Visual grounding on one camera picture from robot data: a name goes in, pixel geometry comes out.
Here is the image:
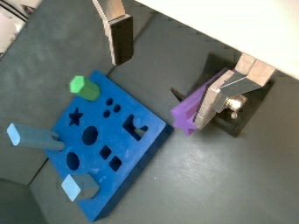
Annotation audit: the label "blue shape sorter board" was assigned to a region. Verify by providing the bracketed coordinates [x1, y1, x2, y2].
[46, 71, 174, 221]

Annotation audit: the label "light blue tall peg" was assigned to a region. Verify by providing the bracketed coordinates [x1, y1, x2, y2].
[7, 123, 66, 151]

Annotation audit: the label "light blue square peg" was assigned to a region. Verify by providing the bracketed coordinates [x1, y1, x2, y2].
[61, 173, 101, 201]

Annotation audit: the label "green hexagonal peg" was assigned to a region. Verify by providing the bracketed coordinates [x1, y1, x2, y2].
[70, 75, 101, 102]

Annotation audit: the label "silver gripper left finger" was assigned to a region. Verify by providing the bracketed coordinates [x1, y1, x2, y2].
[93, 0, 134, 66]

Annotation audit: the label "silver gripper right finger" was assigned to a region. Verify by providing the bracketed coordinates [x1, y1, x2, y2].
[193, 53, 277, 130]

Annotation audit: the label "white paper sheets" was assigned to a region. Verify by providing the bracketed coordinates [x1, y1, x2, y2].
[0, 0, 43, 58]

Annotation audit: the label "purple star prism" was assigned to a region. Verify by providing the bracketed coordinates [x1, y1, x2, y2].
[171, 68, 229, 136]

